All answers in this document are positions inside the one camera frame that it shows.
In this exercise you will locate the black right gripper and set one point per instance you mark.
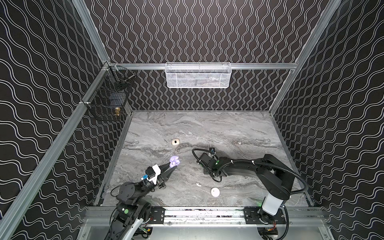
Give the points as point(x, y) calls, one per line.
point(205, 157)

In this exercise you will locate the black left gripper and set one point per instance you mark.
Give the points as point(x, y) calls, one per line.
point(160, 175)

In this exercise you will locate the purple round earbud case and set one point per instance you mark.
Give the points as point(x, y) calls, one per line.
point(174, 161)

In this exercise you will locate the white round earbud case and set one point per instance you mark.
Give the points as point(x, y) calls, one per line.
point(215, 192)

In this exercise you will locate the cream earbud charging case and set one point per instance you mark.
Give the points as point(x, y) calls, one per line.
point(175, 142)

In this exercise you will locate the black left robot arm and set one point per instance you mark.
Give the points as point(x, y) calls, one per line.
point(132, 211)

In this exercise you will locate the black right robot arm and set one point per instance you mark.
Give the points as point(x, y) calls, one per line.
point(280, 181)

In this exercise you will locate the small brass object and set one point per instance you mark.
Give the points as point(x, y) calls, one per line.
point(117, 111)

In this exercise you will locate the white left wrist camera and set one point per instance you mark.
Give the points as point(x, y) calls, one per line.
point(152, 174)

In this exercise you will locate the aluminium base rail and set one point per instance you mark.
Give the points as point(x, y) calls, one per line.
point(232, 223)

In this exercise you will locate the white wire mesh basket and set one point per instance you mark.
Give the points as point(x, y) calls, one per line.
point(195, 75)

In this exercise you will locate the black wire basket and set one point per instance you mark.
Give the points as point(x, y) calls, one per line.
point(113, 91)

